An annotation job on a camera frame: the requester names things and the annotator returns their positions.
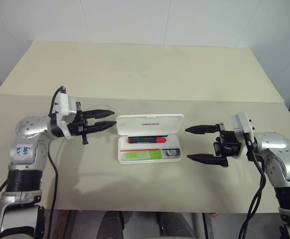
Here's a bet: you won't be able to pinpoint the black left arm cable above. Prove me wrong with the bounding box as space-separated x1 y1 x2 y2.
46 86 67 239

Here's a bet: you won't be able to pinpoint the black marker with red cap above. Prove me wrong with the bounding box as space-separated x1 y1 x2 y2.
127 136 167 144

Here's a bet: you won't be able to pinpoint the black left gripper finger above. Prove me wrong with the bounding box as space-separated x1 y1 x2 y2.
81 109 115 120
86 121 117 134

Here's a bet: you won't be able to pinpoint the green eraser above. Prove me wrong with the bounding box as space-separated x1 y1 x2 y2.
124 150 163 160

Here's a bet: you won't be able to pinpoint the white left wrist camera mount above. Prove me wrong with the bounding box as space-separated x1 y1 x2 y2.
52 92 82 139

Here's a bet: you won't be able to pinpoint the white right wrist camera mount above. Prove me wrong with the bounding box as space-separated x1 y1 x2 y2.
230 112 255 159

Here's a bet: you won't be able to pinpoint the dark rounded shape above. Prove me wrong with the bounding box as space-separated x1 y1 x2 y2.
101 211 126 239

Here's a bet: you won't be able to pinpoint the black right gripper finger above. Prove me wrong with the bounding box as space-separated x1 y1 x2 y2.
184 124 221 135
187 154 229 168

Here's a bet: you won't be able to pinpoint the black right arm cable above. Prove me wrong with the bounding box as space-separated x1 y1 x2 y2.
238 133 269 239

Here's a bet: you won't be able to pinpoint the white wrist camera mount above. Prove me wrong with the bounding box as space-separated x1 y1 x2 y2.
230 112 255 159
52 92 82 139

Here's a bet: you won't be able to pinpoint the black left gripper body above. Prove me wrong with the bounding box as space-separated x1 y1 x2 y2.
68 111 89 146

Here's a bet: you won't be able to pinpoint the white hinged pencil case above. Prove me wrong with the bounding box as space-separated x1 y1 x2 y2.
116 114 185 164

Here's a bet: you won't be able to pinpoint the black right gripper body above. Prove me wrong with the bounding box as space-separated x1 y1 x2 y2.
212 122 242 159

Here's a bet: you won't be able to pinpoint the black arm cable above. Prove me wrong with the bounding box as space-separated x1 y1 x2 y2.
46 86 67 239
238 133 269 239

